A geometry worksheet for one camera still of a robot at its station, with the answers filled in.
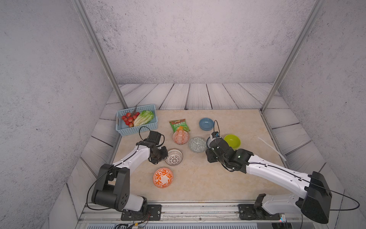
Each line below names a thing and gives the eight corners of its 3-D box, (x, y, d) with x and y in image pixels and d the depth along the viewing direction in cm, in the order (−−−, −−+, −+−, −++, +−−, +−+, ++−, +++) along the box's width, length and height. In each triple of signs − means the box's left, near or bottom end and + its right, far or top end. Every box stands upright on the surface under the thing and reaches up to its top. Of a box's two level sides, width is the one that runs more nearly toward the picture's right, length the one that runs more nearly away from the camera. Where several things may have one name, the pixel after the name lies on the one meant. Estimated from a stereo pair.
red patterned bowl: (170, 139, 104) (170, 136, 101) (180, 130, 109) (180, 127, 106) (181, 148, 99) (181, 145, 96) (191, 139, 104) (192, 136, 101)
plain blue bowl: (203, 132, 108) (203, 128, 105) (197, 124, 114) (197, 120, 110) (214, 128, 111) (215, 124, 108) (208, 120, 117) (208, 116, 113)
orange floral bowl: (153, 188, 83) (151, 185, 79) (155, 171, 90) (154, 167, 86) (172, 188, 83) (171, 185, 79) (173, 171, 90) (172, 167, 86)
